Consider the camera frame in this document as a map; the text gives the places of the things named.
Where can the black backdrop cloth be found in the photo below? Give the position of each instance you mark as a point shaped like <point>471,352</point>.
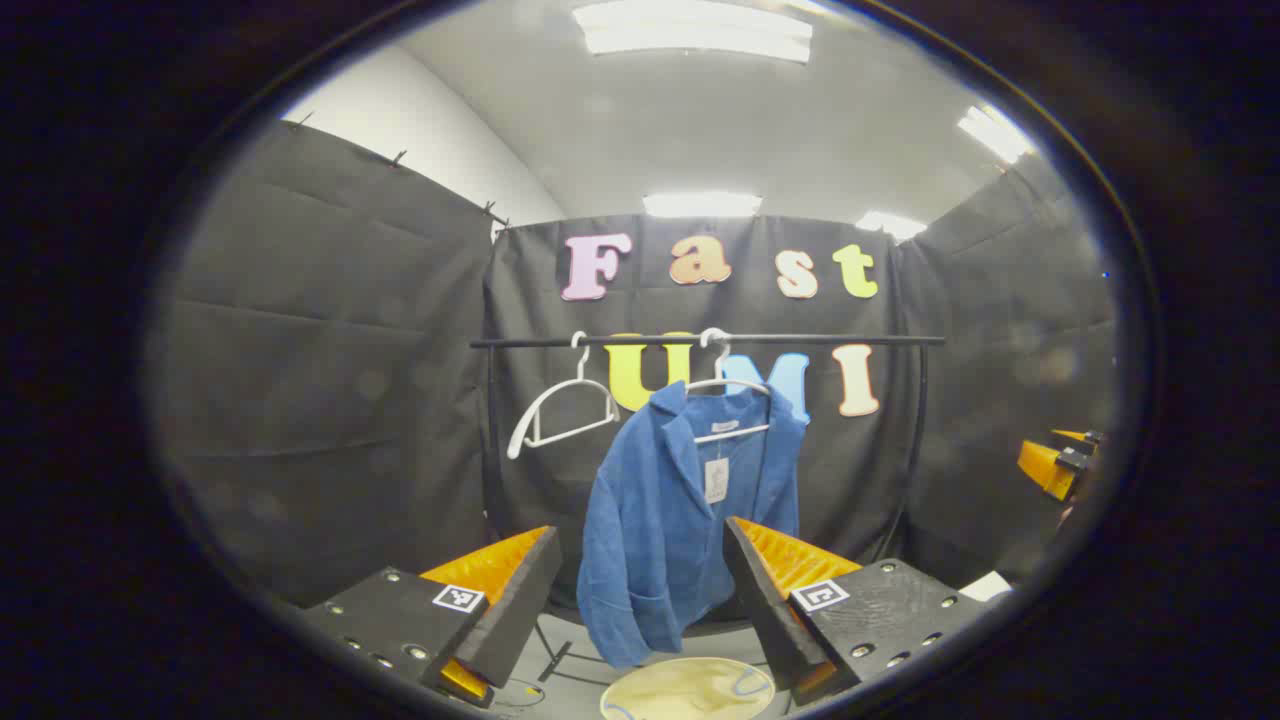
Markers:
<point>330,350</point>

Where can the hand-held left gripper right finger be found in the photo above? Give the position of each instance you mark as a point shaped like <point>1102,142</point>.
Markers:
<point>765,610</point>

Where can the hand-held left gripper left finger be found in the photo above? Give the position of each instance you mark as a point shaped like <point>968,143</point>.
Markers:
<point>520,610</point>

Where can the white jacket clothes hanger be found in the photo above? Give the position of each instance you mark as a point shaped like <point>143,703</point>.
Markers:
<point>730,382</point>

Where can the black clothes rack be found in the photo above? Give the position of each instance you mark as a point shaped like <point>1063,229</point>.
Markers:
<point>850,340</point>

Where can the white empty clothes hanger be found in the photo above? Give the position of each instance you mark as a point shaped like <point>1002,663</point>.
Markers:
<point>582,368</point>

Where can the ceiling light panel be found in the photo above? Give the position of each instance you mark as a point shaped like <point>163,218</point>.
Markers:
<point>890,225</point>
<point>995,132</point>
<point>700,205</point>
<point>690,30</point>

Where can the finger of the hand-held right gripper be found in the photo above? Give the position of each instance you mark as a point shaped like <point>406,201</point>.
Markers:
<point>1078,436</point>
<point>1045,468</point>

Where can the cream round laundry hamper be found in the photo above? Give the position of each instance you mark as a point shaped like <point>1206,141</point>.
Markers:
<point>690,690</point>

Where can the white sheet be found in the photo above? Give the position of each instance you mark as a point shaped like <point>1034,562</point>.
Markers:
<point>987,586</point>

